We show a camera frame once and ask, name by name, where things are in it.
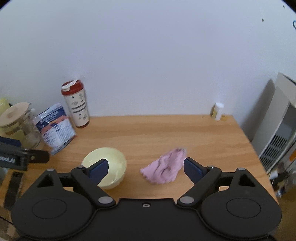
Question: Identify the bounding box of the blue white snack pouch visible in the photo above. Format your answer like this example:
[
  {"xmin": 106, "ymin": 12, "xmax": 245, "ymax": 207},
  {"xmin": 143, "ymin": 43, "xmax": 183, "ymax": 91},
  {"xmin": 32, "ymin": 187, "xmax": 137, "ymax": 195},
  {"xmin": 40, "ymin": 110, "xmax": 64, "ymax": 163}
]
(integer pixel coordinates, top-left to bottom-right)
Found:
[{"xmin": 33, "ymin": 103, "xmax": 76, "ymax": 155}]

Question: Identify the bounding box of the pink and grey cloth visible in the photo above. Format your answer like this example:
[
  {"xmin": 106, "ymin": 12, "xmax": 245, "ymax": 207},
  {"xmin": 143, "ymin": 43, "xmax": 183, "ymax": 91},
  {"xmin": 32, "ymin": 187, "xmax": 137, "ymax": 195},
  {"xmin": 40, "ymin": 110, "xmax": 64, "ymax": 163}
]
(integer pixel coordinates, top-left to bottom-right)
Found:
[{"xmin": 140, "ymin": 148, "xmax": 187, "ymax": 184}]

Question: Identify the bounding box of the small white capped bottle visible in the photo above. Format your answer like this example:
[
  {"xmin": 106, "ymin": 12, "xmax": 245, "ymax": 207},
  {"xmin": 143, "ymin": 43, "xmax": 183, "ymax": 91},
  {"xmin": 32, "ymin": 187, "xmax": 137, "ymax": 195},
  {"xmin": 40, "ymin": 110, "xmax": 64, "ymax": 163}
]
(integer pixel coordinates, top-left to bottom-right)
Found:
[{"xmin": 211, "ymin": 102, "xmax": 224, "ymax": 121}]

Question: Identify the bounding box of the red lidded paper tumbler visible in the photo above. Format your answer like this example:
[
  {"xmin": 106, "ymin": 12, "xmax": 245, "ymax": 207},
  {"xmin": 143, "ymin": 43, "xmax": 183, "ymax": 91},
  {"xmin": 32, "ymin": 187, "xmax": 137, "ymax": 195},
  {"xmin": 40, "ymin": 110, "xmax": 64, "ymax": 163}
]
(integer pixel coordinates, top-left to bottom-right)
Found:
[{"xmin": 61, "ymin": 79, "xmax": 90, "ymax": 128}]

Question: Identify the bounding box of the white air appliance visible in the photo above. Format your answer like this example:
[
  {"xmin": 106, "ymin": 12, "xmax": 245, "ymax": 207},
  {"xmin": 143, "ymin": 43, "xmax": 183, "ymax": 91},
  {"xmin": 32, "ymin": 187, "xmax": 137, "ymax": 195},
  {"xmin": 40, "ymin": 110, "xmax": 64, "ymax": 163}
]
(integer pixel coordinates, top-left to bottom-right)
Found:
[{"xmin": 251, "ymin": 72, "xmax": 295, "ymax": 172}]

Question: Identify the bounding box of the glass teapot with wooden lid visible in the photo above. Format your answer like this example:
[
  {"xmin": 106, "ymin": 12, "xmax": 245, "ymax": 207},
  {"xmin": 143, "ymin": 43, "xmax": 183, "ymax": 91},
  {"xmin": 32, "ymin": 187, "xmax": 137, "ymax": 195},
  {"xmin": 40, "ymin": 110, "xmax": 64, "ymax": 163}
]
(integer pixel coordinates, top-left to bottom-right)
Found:
[{"xmin": 1, "ymin": 102, "xmax": 41, "ymax": 149}]

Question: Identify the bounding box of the yellow green kettle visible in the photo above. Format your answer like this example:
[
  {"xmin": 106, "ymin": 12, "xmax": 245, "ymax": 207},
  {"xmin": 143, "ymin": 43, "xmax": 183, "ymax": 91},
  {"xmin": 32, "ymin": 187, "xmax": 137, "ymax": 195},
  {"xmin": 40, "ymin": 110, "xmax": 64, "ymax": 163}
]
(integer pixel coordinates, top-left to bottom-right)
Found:
[{"xmin": 0, "ymin": 98, "xmax": 11, "ymax": 115}]

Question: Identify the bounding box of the pale green ceramic bowl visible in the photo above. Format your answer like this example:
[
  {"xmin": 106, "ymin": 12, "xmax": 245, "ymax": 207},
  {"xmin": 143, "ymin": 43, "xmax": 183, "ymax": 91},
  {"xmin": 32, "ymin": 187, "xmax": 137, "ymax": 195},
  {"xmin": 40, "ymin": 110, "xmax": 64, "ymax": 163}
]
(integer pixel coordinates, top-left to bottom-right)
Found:
[{"xmin": 81, "ymin": 147, "xmax": 127, "ymax": 190}]

